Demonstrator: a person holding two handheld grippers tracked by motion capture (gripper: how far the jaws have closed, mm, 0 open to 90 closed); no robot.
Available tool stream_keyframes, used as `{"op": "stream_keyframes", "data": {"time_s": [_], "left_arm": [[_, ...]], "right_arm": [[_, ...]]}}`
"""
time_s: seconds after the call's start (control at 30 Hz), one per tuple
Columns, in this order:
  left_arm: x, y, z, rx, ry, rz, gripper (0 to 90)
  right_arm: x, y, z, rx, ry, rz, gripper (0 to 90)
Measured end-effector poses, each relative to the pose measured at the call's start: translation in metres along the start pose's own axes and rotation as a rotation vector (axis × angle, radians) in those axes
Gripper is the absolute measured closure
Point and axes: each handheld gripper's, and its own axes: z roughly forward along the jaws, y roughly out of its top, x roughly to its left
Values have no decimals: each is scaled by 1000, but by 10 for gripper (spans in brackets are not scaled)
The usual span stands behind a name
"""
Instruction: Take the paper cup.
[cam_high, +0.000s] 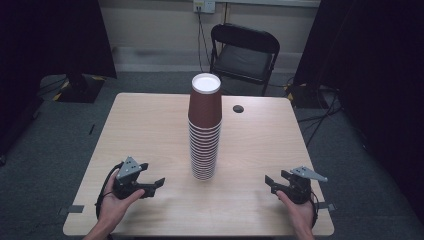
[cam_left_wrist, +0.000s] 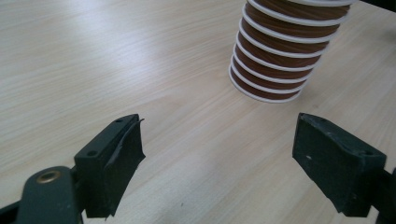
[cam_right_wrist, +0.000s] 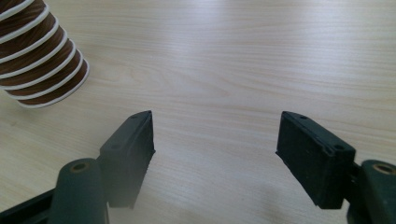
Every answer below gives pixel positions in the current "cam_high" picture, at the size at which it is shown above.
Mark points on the person's left hand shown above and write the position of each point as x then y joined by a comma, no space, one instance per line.
111,208

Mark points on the black stand base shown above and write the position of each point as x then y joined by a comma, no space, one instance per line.
306,95
80,88

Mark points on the person's right hand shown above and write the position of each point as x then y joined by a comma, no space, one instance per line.
300,213

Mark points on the white wall socket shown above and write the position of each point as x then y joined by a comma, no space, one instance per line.
204,6

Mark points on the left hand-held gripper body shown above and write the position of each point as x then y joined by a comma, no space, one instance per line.
128,180

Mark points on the stack of brown paper cups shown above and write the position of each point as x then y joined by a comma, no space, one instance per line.
204,133

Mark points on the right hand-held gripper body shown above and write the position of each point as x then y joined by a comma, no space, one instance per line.
300,188

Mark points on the black folding chair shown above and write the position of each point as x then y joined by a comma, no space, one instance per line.
245,56

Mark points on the black curtain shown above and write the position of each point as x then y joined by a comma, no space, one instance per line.
43,36
376,66

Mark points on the grey tape strip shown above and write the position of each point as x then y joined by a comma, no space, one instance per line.
328,206
71,209

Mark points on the black table grommet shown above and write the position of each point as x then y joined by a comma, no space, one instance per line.
238,108

